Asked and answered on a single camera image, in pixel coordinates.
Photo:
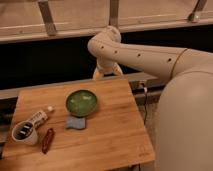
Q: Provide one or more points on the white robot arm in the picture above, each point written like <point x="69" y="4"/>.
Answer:
<point x="184" y="122"/>

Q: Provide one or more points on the metal railing post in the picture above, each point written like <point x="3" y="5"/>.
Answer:
<point x="47" y="17"/>
<point x="113" y="12"/>
<point x="194" y="16"/>

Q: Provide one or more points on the white mug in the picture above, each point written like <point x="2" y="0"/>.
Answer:
<point x="32" y="139"/>

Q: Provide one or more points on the metal railing post right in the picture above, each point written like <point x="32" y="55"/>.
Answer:
<point x="194" y="16"/>

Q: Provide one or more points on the green ceramic bowl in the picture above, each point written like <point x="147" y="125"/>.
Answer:
<point x="81" y="103"/>

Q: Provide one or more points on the metal railing post left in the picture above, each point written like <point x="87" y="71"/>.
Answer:
<point x="47" y="17"/>

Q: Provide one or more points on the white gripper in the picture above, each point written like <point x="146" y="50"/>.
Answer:
<point x="107" y="67"/>

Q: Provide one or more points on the white plastic bottle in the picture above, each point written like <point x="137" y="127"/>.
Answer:
<point x="41" y="116"/>

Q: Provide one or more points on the dark items inside mug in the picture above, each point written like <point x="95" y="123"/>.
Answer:
<point x="25" y="131"/>

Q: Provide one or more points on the metal railing post middle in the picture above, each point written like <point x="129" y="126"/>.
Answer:
<point x="113" y="12"/>

